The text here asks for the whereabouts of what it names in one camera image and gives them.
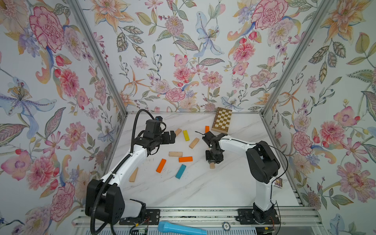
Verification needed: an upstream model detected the aluminium left corner post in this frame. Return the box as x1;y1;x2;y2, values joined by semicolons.
67;0;128;118

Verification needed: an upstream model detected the natural wood block diagonal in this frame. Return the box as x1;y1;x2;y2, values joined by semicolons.
189;138;200;149

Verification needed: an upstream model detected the aluminium corner post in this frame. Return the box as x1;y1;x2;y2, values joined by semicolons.
260;1;333;118
67;0;128;118

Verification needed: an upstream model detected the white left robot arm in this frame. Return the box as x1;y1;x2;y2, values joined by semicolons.
85;116;176;233

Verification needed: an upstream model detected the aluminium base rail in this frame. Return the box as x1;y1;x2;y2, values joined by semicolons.
71;206;322;227

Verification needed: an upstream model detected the blue microphone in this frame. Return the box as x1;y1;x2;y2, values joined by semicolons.
158;221;208;235

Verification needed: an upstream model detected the teal block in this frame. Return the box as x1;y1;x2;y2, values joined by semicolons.
175;164;187;179

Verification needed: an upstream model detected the yellow block left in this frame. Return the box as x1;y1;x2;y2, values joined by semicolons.
183;130;190;141

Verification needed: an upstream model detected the small card box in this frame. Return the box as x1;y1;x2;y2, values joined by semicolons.
274;178;284;188

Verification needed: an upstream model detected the aluminium right corner post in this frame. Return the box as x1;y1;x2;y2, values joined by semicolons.
260;1;333;118

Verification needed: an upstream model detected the orange block centre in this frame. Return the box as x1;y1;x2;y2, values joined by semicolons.
179;156;193;163

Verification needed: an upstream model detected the orange block diagonal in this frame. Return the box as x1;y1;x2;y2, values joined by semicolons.
156;159;166;173

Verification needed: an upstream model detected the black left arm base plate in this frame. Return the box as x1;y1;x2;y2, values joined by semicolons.
119;209;161;226

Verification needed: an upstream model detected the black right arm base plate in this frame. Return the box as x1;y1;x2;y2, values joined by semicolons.
235;207;281;225

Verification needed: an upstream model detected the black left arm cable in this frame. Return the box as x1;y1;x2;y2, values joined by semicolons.
89;109;156;235

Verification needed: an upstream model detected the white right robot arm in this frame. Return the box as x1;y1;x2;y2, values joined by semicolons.
202;131;281;224

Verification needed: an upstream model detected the wooden chessboard box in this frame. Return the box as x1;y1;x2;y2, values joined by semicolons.
211;107;232;134

